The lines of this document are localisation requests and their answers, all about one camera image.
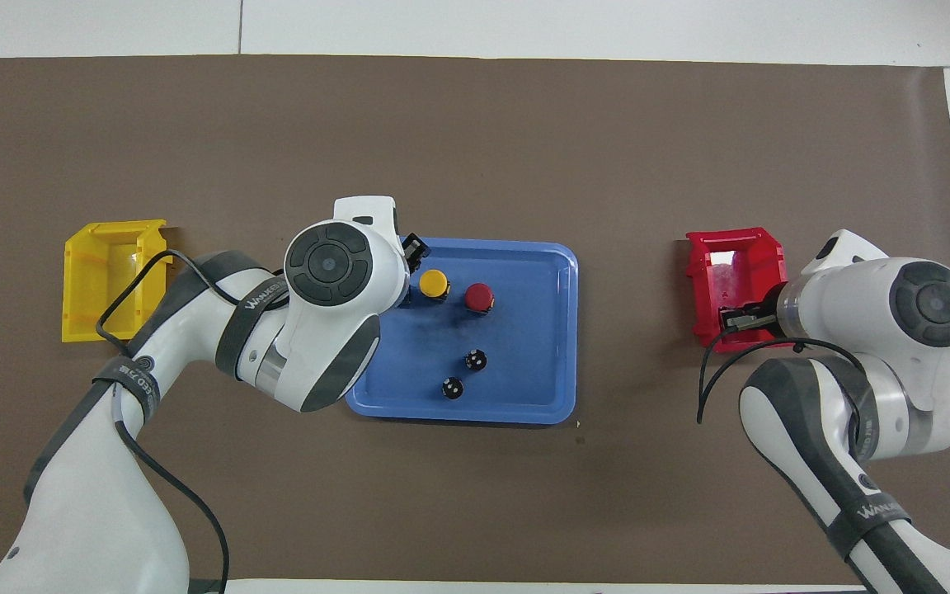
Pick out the yellow plastic bin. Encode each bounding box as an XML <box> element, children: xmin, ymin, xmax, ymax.
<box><xmin>61</xmin><ymin>219</ymin><xmax>175</xmax><ymax>343</ymax></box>

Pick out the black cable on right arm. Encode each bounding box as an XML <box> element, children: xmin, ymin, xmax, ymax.
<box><xmin>696</xmin><ymin>330</ymin><xmax>865</xmax><ymax>426</ymax></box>

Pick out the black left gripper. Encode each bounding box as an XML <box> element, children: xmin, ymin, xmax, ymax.
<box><xmin>401</xmin><ymin>233</ymin><xmax>431</xmax><ymax>275</ymax></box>

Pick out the brown paper table mat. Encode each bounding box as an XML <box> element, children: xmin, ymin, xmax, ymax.
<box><xmin>0</xmin><ymin>56</ymin><xmax>950</xmax><ymax>582</ymax></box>

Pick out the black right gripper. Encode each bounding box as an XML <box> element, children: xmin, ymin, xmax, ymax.
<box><xmin>721</xmin><ymin>285</ymin><xmax>786</xmax><ymax>335</ymax></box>

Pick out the blue plastic tray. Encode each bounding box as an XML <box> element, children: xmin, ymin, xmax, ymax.
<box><xmin>346</xmin><ymin>238</ymin><xmax>580</xmax><ymax>426</ymax></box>

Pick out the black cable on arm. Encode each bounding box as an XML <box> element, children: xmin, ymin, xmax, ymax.
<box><xmin>96</xmin><ymin>250</ymin><xmax>230</xmax><ymax>594</ymax></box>
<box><xmin>696</xmin><ymin>330</ymin><xmax>865</xmax><ymax>426</ymax></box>

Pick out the red plastic bin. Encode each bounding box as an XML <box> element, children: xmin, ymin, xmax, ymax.
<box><xmin>685</xmin><ymin>227</ymin><xmax>791</xmax><ymax>354</ymax></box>

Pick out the yellow push button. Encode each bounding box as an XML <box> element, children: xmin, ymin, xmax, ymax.
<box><xmin>418</xmin><ymin>269</ymin><xmax>451</xmax><ymax>304</ymax></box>

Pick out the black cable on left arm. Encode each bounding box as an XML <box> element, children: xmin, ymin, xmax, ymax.
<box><xmin>96</xmin><ymin>250</ymin><xmax>230</xmax><ymax>594</ymax></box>

